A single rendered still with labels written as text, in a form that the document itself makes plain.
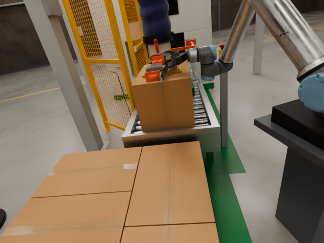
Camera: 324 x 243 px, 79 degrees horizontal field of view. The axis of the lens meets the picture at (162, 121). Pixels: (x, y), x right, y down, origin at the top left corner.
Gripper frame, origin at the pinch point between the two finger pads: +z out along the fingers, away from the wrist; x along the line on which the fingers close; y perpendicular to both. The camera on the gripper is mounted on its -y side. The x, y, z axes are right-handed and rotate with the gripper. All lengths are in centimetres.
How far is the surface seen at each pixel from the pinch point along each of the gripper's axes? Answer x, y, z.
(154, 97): -22.7, -4.9, 5.9
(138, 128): -54, 8, 26
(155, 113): -35.1, -5.1, 7.2
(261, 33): -34, 269, -167
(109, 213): -52, -72, 27
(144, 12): 28.1, 18.8, 6.0
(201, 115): -53, 17, -27
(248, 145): -107, 41, -76
